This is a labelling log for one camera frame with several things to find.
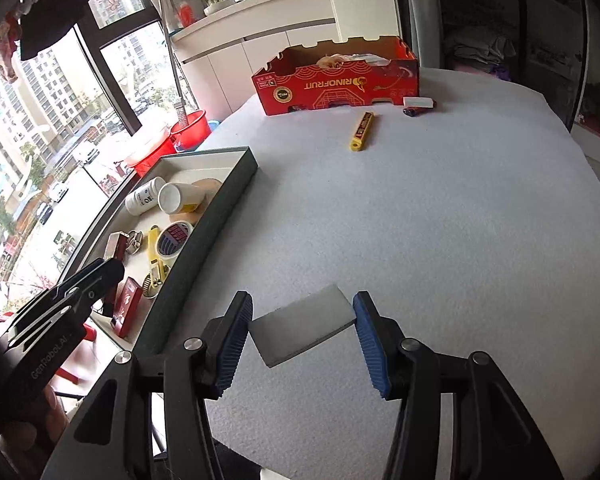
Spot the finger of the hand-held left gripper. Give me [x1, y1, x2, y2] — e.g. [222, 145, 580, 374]
[10, 257, 112, 323]
[7, 260, 126, 348]

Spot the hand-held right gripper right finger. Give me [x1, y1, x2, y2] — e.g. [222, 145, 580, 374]
[352, 290, 566, 480]

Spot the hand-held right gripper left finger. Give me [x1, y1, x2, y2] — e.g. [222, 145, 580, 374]
[40, 290, 255, 480]

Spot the red box with gold print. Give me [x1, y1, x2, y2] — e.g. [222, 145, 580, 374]
[112, 276, 143, 339]

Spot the small dark red box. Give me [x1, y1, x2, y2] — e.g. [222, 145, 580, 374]
[105, 231, 128, 261]

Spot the long yellow utility knife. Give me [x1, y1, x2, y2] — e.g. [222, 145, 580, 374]
[146, 226, 168, 281]

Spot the tape roll with blue-red print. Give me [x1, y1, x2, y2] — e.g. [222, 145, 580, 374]
[157, 221, 195, 267]

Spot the large white plastic jar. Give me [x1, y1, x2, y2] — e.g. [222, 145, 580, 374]
[125, 176, 167, 217]

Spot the small white bottle yellow label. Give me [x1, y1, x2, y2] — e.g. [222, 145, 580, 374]
[157, 181, 206, 214]

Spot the grey shallow tray box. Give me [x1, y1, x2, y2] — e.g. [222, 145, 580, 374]
[55, 146, 258, 361]

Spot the tan ring disc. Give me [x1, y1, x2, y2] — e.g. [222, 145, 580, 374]
[190, 177, 226, 226]

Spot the person's left hand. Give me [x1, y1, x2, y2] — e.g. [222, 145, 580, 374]
[0, 390, 58, 461]

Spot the red plastic stool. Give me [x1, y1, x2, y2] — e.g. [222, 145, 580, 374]
[52, 322, 98, 401]

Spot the red basin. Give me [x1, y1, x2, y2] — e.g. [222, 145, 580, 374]
[125, 130, 178, 177]

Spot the red bucket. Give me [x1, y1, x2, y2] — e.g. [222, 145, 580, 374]
[169, 108, 213, 153]

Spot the small yellow utility knife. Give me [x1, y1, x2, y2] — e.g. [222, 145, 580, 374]
[349, 111, 375, 152]

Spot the metal mop pole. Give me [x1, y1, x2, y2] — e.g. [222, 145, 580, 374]
[155, 0, 188, 131]

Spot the white cabinet counter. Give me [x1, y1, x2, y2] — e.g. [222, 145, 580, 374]
[172, 0, 401, 121]

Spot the red cardboard fruit box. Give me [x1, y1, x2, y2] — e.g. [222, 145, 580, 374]
[251, 35, 420, 117]

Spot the dark hanging garment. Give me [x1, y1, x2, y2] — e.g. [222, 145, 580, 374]
[17, 0, 101, 61]

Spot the pile of folded clothes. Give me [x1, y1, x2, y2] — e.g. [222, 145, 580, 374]
[452, 25, 516, 78]

